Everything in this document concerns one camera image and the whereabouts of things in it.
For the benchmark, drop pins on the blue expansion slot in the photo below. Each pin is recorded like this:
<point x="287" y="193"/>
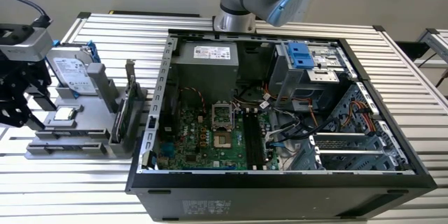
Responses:
<point x="210" y="168"/>

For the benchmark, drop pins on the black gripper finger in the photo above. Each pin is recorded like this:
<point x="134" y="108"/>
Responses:
<point x="18" y="116"/>
<point x="41" y="79"/>

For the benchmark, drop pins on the metal slat side table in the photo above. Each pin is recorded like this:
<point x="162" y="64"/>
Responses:
<point x="438" y="40"/>

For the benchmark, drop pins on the black RAM slot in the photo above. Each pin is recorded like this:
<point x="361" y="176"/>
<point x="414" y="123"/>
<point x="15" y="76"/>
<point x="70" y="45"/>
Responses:
<point x="249" y="140"/>
<point x="253" y="140"/>
<point x="261" y="140"/>
<point x="257" y="140"/>

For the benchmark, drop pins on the white case label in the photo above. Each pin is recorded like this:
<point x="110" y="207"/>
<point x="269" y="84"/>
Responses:
<point x="207" y="207"/>

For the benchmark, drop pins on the CPU socket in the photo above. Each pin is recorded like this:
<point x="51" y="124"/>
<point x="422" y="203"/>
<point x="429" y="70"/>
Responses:
<point x="223" y="140"/>

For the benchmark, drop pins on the grey power supply unit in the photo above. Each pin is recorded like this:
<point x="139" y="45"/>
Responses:
<point x="207" y="79"/>

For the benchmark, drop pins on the grey parts rack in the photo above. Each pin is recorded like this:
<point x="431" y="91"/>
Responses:
<point x="91" y="119"/>

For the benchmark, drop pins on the blue drive bay latch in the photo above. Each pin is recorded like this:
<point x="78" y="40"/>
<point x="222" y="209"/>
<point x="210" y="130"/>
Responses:
<point x="299" y="61"/>

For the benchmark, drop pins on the black square chip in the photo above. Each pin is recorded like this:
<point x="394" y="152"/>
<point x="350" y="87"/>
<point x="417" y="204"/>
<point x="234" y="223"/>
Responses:
<point x="191" y="158"/>

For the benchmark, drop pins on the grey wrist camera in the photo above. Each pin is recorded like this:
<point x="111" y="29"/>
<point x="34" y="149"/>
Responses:
<point x="29" y="51"/>

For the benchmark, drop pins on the low silver disk bay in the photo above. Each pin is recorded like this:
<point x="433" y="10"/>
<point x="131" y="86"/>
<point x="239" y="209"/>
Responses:
<point x="350" y="152"/>

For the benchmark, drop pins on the hard disk in blue carrier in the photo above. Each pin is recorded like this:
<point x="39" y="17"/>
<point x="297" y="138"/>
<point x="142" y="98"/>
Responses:
<point x="74" y="72"/>

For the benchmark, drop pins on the black PC case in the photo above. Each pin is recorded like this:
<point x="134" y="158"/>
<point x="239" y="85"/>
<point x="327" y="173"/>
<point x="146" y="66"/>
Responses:
<point x="281" y="203"/>

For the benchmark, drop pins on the silver CPU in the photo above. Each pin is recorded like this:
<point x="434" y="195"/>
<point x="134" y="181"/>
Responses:
<point x="67" y="114"/>

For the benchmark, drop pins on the thin metal locking lever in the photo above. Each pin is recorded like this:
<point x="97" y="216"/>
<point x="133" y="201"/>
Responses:
<point x="234" y="116"/>

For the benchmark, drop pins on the green graphics card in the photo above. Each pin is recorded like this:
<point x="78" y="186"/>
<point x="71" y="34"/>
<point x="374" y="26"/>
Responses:
<point x="121" y="127"/>

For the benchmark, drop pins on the blue SATA plug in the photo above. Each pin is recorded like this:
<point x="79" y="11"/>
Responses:
<point x="277" y="144"/>

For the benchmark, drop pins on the tall grey drive cage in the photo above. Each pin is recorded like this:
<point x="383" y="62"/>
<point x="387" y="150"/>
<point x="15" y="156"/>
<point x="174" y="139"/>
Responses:
<point x="315" y="77"/>

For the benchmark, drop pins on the green motherboard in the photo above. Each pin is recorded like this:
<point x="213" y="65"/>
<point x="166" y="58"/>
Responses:
<point x="197" y="150"/>

